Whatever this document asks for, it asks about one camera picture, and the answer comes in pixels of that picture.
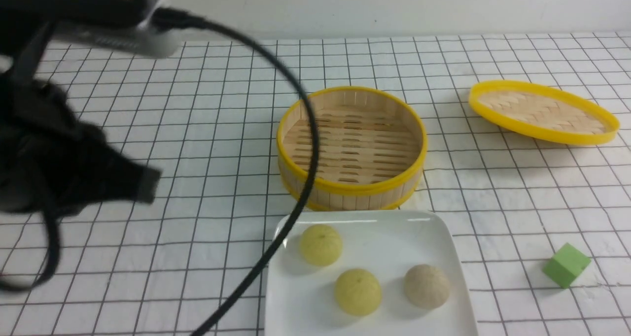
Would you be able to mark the yellow bun on plate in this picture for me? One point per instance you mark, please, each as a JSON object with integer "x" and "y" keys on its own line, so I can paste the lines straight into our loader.
{"x": 358, "y": 292}

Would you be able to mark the beige steamed bun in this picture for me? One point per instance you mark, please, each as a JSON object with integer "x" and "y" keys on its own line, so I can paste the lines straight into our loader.
{"x": 426, "y": 287}

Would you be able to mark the round bamboo steamer basket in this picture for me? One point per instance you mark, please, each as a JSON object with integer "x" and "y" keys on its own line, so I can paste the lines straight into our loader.
{"x": 372, "y": 150}

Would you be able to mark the white square plate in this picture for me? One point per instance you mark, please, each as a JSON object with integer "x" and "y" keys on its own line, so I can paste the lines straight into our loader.
{"x": 300, "y": 297}

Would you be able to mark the green foam cube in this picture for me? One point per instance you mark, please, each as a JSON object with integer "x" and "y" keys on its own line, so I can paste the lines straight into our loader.
{"x": 566, "y": 265}

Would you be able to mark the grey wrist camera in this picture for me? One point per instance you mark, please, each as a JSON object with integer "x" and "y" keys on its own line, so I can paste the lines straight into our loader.
{"x": 122, "y": 25}

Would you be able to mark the yellow steamed bun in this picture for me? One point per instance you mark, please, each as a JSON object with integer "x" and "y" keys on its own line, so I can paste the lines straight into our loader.
{"x": 320, "y": 245}

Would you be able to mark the yellow-rimmed bamboo steamer lid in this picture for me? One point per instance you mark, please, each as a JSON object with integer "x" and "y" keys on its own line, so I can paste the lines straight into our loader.
{"x": 543, "y": 113}

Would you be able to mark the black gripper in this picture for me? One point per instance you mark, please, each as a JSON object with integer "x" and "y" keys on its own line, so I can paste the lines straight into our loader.
{"x": 52, "y": 160}

